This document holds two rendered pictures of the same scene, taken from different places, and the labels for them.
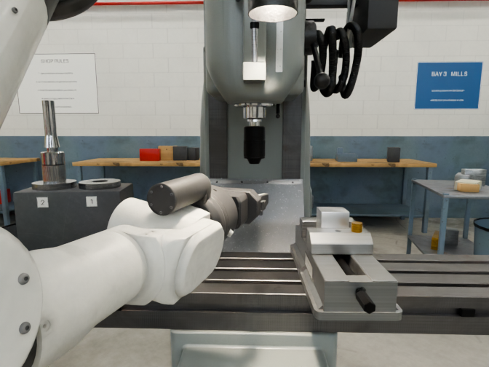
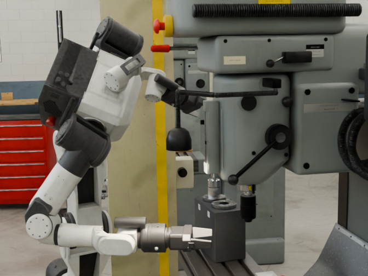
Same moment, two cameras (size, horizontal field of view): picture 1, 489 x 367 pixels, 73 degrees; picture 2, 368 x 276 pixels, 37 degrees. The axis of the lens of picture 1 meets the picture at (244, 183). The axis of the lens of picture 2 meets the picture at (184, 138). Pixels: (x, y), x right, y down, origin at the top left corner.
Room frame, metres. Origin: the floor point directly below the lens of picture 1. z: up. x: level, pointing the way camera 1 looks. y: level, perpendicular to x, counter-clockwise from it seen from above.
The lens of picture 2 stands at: (0.19, -1.51, 1.69)
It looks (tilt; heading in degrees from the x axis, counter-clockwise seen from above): 9 degrees down; 77
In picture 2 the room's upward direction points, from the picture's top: 1 degrees counter-clockwise
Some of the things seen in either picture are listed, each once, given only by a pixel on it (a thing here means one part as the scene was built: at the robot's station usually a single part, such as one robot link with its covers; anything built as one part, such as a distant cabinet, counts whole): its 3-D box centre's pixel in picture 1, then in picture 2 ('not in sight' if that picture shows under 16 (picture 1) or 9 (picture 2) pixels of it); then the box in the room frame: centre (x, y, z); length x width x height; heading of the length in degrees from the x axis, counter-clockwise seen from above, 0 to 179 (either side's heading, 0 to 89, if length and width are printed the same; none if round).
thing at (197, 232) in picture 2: not in sight; (201, 231); (0.61, 0.07, 1.13); 0.06 x 0.02 x 0.03; 163
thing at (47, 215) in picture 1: (80, 223); (219, 225); (0.76, 0.38, 1.04); 0.22 x 0.12 x 0.20; 95
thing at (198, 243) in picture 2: (263, 202); (200, 245); (0.58, -0.03, 1.13); 0.06 x 0.02 x 0.03; 163
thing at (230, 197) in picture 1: (215, 212); (171, 238); (0.51, 0.05, 1.13); 0.13 x 0.12 x 0.10; 73
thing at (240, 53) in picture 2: not in sight; (262, 53); (0.77, -0.02, 1.68); 0.34 x 0.24 x 0.10; 178
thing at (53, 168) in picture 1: (54, 169); (213, 189); (0.75, 0.43, 1.17); 0.05 x 0.05 x 0.06
